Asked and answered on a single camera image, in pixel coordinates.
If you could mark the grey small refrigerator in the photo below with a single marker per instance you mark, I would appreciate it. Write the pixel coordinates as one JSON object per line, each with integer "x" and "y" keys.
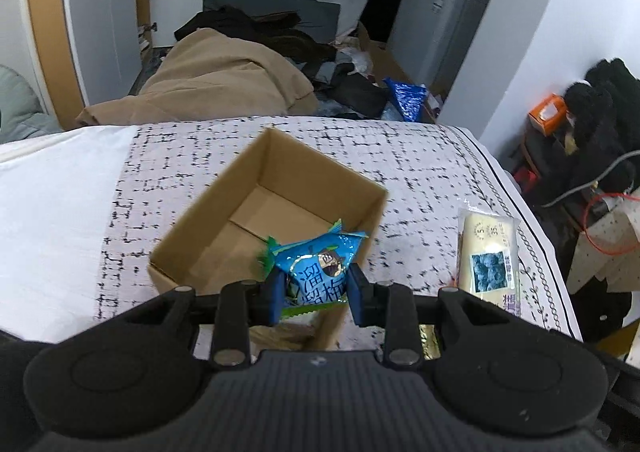
{"x": 430, "y": 39}

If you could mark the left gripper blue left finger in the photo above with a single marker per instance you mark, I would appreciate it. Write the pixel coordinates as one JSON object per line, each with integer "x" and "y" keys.
{"x": 274, "y": 295}

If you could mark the white wardrobe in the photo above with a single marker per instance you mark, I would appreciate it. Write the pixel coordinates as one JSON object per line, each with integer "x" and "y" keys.
{"x": 76, "y": 53}

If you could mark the blue plum candy packet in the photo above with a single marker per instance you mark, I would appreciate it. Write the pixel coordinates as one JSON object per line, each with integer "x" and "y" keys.
{"x": 314, "y": 271}

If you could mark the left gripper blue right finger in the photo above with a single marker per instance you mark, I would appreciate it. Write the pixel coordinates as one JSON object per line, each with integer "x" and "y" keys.
{"x": 360, "y": 295}

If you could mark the blue foil bag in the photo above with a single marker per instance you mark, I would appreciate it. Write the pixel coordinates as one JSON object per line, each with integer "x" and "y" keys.
{"x": 409, "y": 99}

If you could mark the cream long cake packet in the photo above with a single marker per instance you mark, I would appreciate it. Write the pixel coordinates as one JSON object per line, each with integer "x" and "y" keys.
{"x": 487, "y": 258}

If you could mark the black fuzzy garment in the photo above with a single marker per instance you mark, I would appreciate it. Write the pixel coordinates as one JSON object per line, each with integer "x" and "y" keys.
{"x": 605, "y": 108}

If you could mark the tan blanket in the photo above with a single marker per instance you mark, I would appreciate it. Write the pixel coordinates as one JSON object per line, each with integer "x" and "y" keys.
{"x": 207, "y": 76}

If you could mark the brown cardboard box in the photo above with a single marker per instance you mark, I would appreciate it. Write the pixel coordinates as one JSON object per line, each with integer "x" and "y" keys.
{"x": 277, "y": 186}

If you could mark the black clothes pile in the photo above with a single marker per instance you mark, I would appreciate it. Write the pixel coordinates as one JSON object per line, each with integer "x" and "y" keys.
{"x": 340, "y": 77}

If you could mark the orange tissue box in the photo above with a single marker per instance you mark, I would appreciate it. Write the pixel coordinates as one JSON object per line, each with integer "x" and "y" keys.
{"x": 549, "y": 115}

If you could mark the cream dotted cloth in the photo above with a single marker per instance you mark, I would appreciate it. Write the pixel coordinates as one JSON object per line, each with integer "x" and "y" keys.
{"x": 609, "y": 252}

